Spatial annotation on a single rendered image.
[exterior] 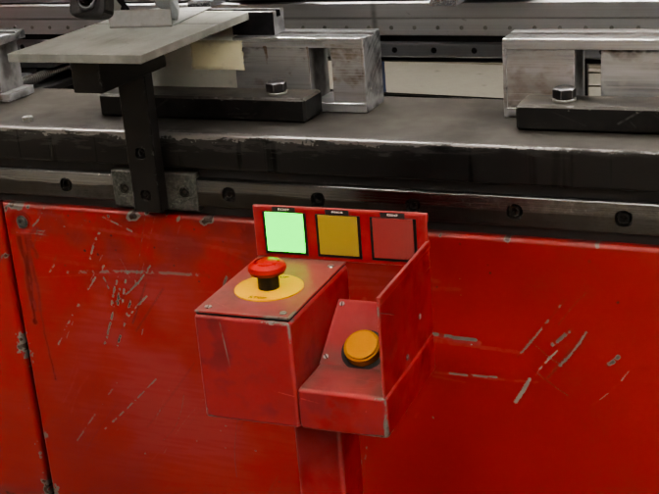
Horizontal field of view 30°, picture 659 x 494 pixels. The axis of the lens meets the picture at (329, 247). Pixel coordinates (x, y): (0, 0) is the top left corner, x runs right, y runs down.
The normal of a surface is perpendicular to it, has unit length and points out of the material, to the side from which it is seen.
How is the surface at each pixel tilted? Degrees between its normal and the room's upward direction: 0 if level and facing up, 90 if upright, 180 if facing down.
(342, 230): 90
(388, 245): 90
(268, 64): 90
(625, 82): 90
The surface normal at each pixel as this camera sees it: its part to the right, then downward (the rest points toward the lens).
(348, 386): -0.07, -0.94
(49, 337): -0.40, 0.34
